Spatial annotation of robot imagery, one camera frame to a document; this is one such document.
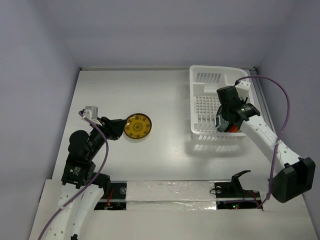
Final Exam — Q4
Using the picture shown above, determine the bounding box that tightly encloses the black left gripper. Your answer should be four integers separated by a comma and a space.
87, 115, 127, 159

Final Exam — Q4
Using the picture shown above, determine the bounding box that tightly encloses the yellow patterned plate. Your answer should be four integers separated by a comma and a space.
123, 113, 152, 140

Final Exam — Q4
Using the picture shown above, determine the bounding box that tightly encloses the white plastic dish rack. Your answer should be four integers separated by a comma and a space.
189, 65, 249, 142

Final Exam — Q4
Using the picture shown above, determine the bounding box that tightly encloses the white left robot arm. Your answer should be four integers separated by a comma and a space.
38, 113, 127, 240

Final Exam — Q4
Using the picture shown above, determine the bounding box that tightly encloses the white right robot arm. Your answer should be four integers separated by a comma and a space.
215, 86, 316, 203

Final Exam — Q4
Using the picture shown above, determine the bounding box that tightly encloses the orange plate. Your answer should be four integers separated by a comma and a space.
229, 125, 240, 133

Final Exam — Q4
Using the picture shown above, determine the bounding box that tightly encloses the silver foil base strip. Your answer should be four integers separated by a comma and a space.
125, 181, 217, 211

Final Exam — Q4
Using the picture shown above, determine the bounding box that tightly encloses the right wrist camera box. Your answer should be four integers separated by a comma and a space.
235, 80, 251, 91

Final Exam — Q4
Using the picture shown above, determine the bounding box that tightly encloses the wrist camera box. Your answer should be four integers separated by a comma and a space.
82, 106, 98, 121
235, 80, 251, 91

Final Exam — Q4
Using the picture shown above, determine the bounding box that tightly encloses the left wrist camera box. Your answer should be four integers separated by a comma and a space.
82, 106, 98, 121

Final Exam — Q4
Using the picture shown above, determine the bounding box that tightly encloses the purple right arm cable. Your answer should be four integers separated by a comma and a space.
234, 75, 292, 208

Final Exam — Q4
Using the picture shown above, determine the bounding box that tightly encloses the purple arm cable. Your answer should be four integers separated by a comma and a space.
234, 75, 292, 208
37, 111, 110, 240

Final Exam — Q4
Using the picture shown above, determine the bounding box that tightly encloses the aluminium side rail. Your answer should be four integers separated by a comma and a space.
250, 77, 275, 132

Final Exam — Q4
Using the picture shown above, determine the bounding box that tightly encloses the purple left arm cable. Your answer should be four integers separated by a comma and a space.
37, 111, 110, 240

